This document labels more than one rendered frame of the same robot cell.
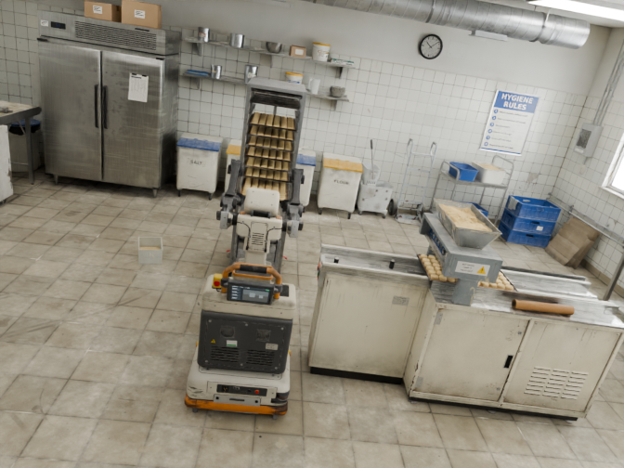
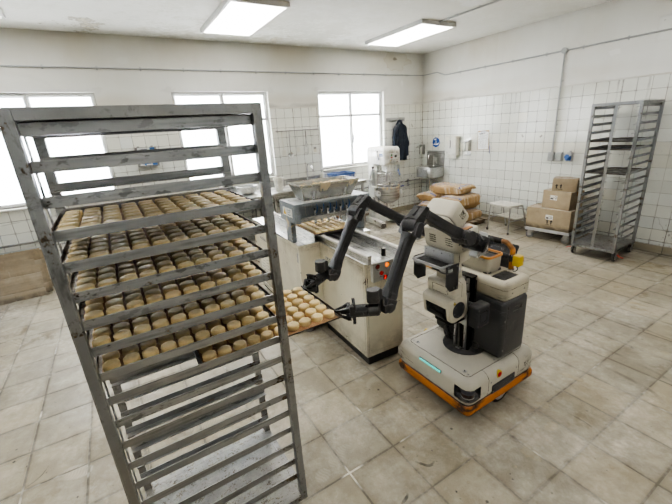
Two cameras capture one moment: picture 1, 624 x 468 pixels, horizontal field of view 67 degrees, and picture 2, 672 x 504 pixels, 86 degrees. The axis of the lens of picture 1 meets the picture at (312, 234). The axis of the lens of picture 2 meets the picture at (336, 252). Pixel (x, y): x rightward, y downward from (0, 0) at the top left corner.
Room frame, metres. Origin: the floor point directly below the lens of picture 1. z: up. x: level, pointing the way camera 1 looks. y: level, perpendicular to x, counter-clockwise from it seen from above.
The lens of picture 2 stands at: (4.20, 1.90, 1.73)
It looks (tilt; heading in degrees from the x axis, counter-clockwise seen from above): 19 degrees down; 246
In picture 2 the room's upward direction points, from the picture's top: 4 degrees counter-clockwise
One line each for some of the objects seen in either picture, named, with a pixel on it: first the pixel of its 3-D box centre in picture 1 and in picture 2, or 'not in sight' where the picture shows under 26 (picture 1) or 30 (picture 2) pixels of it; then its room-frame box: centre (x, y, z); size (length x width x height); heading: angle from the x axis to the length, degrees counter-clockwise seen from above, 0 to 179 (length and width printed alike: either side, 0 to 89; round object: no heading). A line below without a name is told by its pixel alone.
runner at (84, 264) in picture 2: not in sight; (176, 245); (4.21, 0.70, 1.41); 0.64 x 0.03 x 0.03; 7
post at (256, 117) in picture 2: (239, 184); (283, 338); (3.90, 0.70, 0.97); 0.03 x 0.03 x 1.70; 7
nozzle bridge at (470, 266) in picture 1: (452, 256); (325, 215); (2.97, -0.97, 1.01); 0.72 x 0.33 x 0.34; 4
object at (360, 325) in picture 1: (363, 317); (359, 292); (2.94, -0.47, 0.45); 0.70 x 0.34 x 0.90; 94
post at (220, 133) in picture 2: (290, 190); (246, 297); (3.95, 0.25, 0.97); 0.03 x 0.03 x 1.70; 7
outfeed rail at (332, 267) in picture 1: (469, 286); (335, 224); (2.84, -1.09, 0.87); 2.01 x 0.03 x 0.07; 94
